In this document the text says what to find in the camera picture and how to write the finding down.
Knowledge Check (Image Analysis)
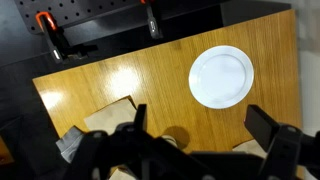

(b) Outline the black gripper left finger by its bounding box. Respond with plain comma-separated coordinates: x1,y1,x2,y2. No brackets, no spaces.
64,103,158,180

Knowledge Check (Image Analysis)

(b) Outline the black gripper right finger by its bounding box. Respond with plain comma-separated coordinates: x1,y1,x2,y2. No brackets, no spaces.
243,104,303,180

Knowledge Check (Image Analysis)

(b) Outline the white paper coffee cup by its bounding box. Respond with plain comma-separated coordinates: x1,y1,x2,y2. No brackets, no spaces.
162,134,178,148

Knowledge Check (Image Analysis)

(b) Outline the white round plate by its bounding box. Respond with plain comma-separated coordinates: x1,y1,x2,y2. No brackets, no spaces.
188,45,255,110

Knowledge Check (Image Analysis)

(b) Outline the grey fabric cloth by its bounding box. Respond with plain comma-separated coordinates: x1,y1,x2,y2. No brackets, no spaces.
55,125,88,164

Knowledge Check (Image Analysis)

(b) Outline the orange black bar clamp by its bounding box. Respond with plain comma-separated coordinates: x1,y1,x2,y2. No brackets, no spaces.
34,10,99,64
139,0,164,40

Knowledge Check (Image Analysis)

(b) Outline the black perforated base board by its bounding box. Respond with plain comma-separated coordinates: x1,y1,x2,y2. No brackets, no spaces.
13,0,148,34

